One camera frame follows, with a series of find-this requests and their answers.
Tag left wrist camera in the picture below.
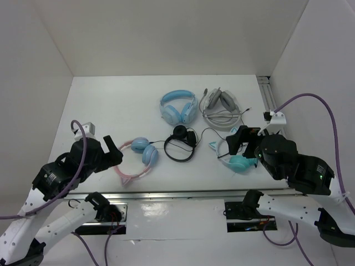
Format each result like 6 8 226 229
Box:
70 122 95 141

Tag aluminium rail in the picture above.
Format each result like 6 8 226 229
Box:
256 76 277 111
64 189 295 201

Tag aluminium rail right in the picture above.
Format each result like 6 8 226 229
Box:
256 76 277 111

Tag teal white cat-ear headphones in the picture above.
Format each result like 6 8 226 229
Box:
209 139 257 173

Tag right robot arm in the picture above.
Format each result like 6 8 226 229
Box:
226 126 354 248

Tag aluminium rail front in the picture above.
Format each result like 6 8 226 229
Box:
64 189 295 201

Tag black on-ear headphones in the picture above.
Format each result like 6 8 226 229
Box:
164 125 201 162

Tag purple floor cable right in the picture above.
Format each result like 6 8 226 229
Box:
262 220 314 266

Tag black headphone audio cable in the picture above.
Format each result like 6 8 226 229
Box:
149 127 222 145

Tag purple floor cable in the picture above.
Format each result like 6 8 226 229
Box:
262 220 314 266
70 224 125 266

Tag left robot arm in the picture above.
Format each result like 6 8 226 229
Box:
1 136 123 265

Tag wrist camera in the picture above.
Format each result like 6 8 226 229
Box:
257 111 287 136
70 122 95 141

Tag light blue headphones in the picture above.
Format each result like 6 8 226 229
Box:
159 90 199 125

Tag grey white gaming headset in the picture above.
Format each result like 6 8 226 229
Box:
199 87 251 132

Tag purple floor cable left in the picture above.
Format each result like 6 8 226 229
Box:
70 224 125 266

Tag pink blue cat-ear headphones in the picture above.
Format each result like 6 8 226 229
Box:
114 137 159 187

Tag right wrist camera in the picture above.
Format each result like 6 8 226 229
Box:
257 111 287 136

